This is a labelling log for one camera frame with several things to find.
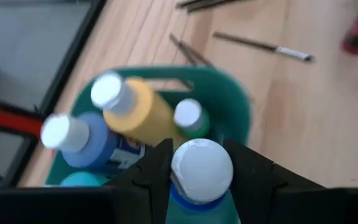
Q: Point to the small cobalt blue paint bottle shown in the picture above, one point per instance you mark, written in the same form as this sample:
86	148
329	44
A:
200	168

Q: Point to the small green paint bottle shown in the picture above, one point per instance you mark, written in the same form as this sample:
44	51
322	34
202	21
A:
191	116

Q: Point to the teal plastic caddy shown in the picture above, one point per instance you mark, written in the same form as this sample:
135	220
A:
228	102

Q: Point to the thin brush yellow ferrule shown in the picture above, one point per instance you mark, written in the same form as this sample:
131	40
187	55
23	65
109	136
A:
197	55
182	48

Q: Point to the dark brush long silver ferrule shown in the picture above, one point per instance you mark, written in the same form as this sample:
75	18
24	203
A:
259	45

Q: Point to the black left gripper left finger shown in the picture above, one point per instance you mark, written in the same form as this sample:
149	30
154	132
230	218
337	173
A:
120	202

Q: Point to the large periwinkle paint bottle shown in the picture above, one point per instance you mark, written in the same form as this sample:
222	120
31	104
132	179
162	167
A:
85	146

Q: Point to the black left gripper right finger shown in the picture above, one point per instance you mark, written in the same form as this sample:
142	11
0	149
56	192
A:
275	202

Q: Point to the large yellow paint bottle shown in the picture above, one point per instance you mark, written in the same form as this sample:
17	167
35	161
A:
138	118

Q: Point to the large turquoise paint bottle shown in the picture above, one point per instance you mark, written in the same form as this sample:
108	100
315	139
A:
82	180

